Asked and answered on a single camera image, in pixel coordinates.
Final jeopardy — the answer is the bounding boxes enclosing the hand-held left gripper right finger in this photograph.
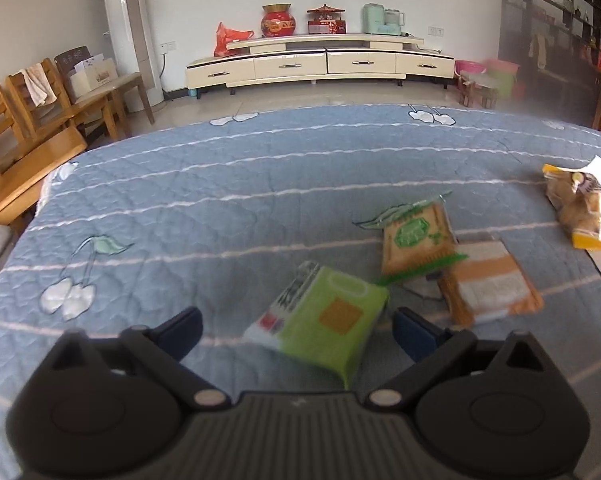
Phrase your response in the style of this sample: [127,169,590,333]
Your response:
[365,306,557,408]

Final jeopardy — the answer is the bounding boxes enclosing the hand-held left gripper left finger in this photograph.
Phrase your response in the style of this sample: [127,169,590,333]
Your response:
[43,306,234,411]

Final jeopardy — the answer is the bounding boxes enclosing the green tissue packet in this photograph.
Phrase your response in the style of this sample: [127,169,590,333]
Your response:
[243,260,391,391]

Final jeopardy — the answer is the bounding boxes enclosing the clear bread bag yellow ends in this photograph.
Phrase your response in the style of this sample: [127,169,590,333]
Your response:
[543,164,601,252]

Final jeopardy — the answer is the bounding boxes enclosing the orange white snack packet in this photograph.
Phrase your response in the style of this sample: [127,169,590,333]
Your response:
[437,240,544,327]

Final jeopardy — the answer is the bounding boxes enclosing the orange green cracker packet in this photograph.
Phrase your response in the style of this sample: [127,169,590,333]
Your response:
[377,200,469,289]

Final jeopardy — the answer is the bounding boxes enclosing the blue quilted blanket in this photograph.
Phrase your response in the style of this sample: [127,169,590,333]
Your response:
[0,105,601,480]

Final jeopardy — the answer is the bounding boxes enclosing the light wooden chair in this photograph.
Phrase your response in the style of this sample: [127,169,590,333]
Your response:
[0,82,89,228]
[5,57,131,142]

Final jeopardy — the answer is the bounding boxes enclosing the dark wooden chair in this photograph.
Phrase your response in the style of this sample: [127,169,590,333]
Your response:
[54,45,157,142]

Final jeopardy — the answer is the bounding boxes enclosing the small wooden stool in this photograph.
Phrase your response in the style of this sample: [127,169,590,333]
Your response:
[457,72,499,109]

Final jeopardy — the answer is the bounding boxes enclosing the pink plastic basin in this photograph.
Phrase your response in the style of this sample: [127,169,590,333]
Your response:
[454,60,489,79]

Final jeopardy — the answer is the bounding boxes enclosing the green plastic stool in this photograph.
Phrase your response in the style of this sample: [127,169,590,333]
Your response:
[485,58,522,97]

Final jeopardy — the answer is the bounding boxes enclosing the beige towel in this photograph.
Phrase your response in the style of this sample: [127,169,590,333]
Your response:
[19,63,58,107]

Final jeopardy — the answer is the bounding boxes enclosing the cream tv cabinet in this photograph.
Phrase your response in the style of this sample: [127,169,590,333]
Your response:
[185,34,456,97]

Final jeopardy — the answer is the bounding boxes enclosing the red plastic bag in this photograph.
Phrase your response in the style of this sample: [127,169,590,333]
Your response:
[213,22,256,58]

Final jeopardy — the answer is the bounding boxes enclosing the small white kitchen appliance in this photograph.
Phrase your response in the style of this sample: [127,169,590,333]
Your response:
[384,8,407,37]

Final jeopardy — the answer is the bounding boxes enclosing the white standing air conditioner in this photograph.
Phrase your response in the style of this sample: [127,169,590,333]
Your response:
[100,0,167,114]

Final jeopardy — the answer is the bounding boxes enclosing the mint green kitchen appliance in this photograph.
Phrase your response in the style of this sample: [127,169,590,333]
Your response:
[363,2,387,36]

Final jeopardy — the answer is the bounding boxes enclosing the red ornament box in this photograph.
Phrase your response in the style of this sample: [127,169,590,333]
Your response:
[307,4,348,36]

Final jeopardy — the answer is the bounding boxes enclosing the red gold jar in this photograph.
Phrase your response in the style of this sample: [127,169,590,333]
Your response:
[260,4,298,39]

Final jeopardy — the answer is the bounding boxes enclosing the black power cable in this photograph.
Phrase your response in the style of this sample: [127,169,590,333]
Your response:
[159,52,192,97]

